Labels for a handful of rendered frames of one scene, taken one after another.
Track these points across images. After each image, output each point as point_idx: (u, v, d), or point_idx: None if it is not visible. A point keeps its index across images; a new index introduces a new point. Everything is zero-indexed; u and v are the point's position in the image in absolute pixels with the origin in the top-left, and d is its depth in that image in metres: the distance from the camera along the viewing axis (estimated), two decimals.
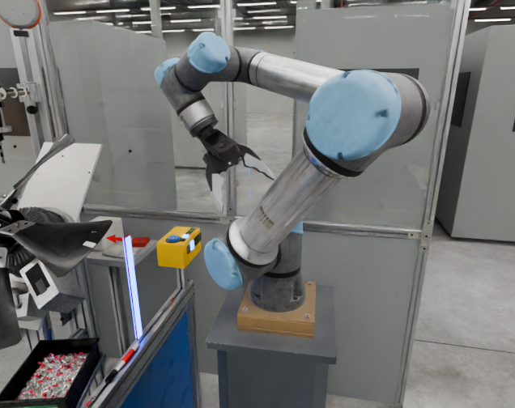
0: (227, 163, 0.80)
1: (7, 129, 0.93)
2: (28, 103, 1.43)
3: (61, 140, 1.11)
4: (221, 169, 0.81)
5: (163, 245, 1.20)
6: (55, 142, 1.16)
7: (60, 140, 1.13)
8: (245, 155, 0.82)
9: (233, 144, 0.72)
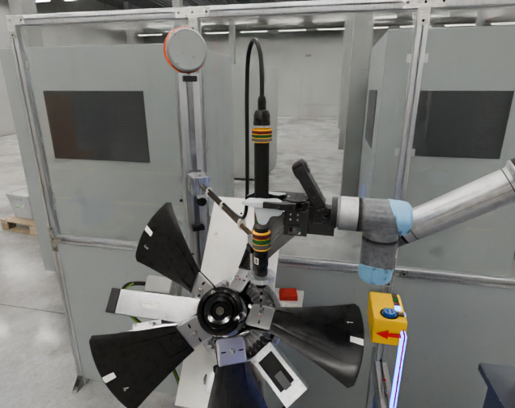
0: (289, 195, 0.81)
1: (274, 277, 0.87)
2: (199, 195, 1.37)
3: None
4: None
5: (382, 322, 1.09)
6: None
7: (283, 210, 1.02)
8: (280, 201, 0.78)
9: (300, 161, 0.76)
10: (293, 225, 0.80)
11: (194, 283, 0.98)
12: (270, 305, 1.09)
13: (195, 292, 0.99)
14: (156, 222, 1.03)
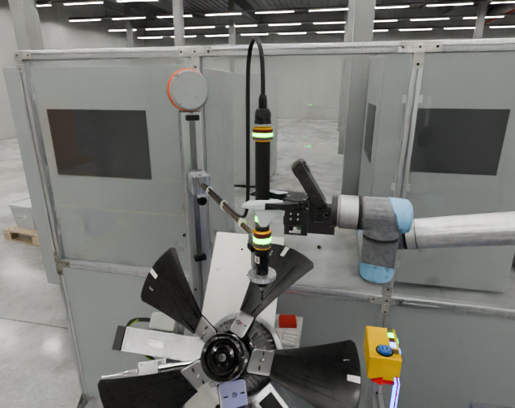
0: (289, 194, 0.81)
1: (275, 276, 0.87)
2: (200, 194, 1.37)
3: (287, 257, 1.05)
4: None
5: (377, 359, 1.13)
6: (271, 255, 1.09)
7: (283, 255, 1.06)
8: (281, 201, 0.77)
9: (300, 160, 0.76)
10: (293, 224, 0.80)
11: (197, 326, 1.03)
12: (270, 343, 1.13)
13: (198, 334, 1.04)
14: (160, 265, 1.08)
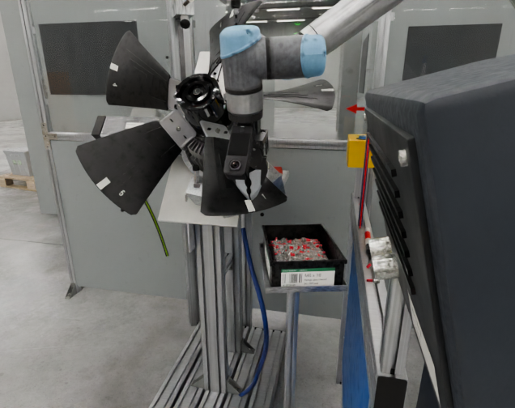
0: None
1: None
2: (183, 16, 1.37)
3: (323, 92, 0.92)
4: None
5: (357, 142, 1.13)
6: (317, 86, 0.97)
7: (322, 90, 0.93)
8: (257, 171, 0.77)
9: (240, 174, 0.68)
10: None
11: (213, 72, 1.02)
12: None
13: None
14: (241, 9, 1.05)
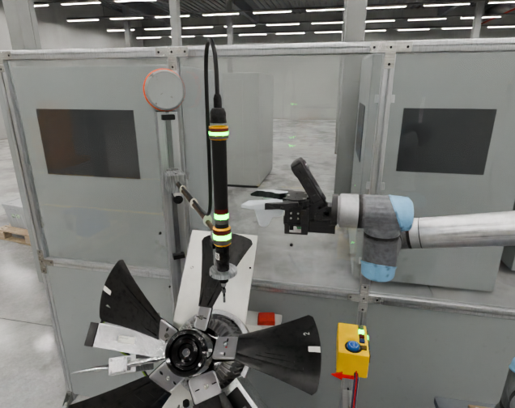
0: (289, 193, 0.81)
1: (236, 272, 0.89)
2: (176, 193, 1.39)
3: (309, 356, 0.93)
4: None
5: (346, 355, 1.15)
6: (304, 336, 0.99)
7: (309, 350, 0.95)
8: (281, 201, 0.77)
9: (300, 159, 0.76)
10: (293, 223, 0.80)
11: (203, 307, 1.04)
12: None
13: (199, 311, 1.06)
14: (232, 240, 1.07)
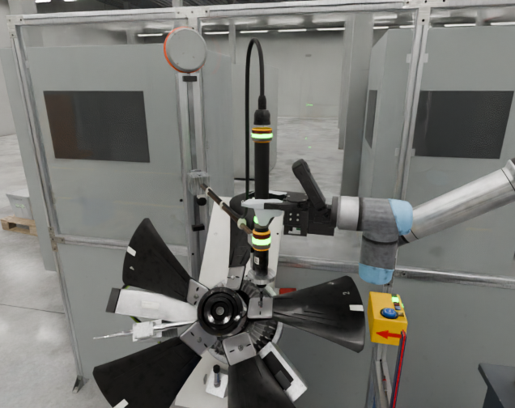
0: (289, 195, 0.81)
1: (275, 276, 0.87)
2: (199, 195, 1.37)
3: (352, 315, 0.87)
4: None
5: (382, 322, 1.09)
6: (344, 295, 0.92)
7: (351, 308, 0.89)
8: (281, 201, 0.77)
9: (300, 161, 0.76)
10: (293, 225, 0.80)
11: (235, 267, 0.98)
12: None
13: (230, 272, 1.00)
14: None
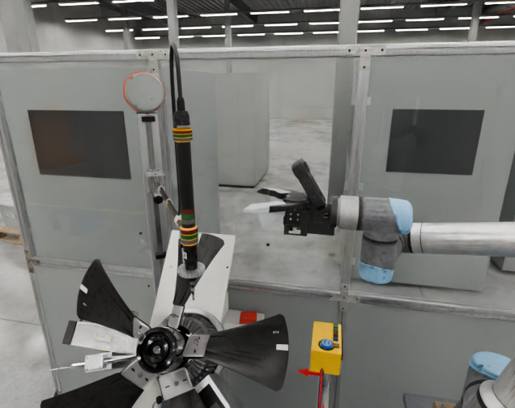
0: (289, 195, 0.81)
1: (204, 270, 0.91)
2: (155, 193, 1.41)
3: (277, 354, 0.96)
4: None
5: (318, 353, 1.17)
6: (274, 334, 1.01)
7: (277, 347, 0.97)
8: (283, 202, 0.76)
9: (300, 161, 0.76)
10: (293, 224, 0.80)
11: (176, 306, 1.07)
12: None
13: (173, 309, 1.08)
14: (206, 240, 1.09)
